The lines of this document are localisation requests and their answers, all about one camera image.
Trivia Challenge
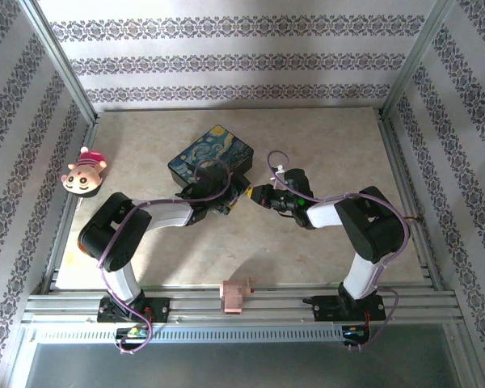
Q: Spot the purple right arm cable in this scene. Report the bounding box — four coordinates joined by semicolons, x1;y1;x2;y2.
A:
268;150;410;352

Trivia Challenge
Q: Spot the grey metal sheet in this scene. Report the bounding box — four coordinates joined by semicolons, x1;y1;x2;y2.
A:
22;342;470;388

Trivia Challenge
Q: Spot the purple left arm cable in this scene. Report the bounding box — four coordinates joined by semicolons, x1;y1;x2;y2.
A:
96;158;232;356

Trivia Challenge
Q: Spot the aluminium frame post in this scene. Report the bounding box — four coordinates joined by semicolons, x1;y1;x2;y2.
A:
380;0;458;118
19;0;98;122

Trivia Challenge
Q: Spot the pink plush doll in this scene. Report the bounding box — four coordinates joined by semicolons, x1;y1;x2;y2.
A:
61;145;108;200

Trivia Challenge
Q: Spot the aluminium table edge rail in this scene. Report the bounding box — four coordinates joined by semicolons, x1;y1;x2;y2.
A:
44;115;102;292
376;108;445;292

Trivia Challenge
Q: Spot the small circuit board with wires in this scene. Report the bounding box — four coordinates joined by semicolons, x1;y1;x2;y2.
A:
342;324;371;339
115;326;151;340

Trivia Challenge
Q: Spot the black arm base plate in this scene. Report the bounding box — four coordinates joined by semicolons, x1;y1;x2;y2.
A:
96;297;171;324
302;294;386;323

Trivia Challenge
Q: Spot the thin aluminium frame bar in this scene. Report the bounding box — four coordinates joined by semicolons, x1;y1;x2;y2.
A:
95;106;383;116

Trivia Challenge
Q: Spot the starry night print box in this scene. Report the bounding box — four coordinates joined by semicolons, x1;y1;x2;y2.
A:
167;124;255;191

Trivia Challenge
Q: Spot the wide aluminium extrusion rail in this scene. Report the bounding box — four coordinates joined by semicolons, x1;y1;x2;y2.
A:
22;285;466;325

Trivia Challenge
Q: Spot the grey slotted cable duct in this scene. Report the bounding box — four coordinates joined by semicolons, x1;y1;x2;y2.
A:
32;324;345;345

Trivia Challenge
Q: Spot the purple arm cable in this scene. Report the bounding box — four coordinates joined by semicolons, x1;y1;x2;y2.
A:
268;150;410;352
96;158;232;356

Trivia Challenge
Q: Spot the pink plastic block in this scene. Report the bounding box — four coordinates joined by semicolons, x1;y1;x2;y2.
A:
219;276;255;315

